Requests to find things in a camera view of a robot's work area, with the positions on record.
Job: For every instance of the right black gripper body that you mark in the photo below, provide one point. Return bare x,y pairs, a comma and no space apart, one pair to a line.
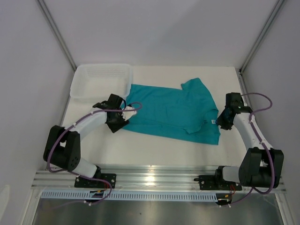
224,123

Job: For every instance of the left aluminium frame post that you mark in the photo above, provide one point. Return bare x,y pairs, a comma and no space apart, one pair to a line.
56,32

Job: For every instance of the aluminium frame post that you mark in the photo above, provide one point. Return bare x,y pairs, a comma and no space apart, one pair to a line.
262,34
56,32

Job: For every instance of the white plastic basket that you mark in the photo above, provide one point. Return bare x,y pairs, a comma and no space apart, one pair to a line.
97,81

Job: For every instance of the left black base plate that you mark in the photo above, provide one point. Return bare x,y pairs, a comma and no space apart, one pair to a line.
100,183

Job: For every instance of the white slotted cable duct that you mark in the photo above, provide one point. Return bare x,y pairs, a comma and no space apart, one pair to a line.
130,195

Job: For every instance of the teal t-shirt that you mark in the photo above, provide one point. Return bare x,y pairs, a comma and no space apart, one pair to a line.
187,114

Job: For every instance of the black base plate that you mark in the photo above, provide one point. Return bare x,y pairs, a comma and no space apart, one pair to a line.
100,183
211,182

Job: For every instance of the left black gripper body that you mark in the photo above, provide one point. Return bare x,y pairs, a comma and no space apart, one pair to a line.
118,122

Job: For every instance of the aluminium mounting rail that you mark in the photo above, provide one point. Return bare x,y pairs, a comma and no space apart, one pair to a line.
153,178

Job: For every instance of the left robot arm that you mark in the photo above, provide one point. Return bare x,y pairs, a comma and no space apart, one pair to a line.
63,146

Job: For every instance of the right aluminium frame post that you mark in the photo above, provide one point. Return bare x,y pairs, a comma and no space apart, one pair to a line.
262,34

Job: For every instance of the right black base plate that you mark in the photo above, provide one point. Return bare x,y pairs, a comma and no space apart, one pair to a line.
211,182

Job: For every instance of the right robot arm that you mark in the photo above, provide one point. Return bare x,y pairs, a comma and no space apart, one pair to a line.
262,164

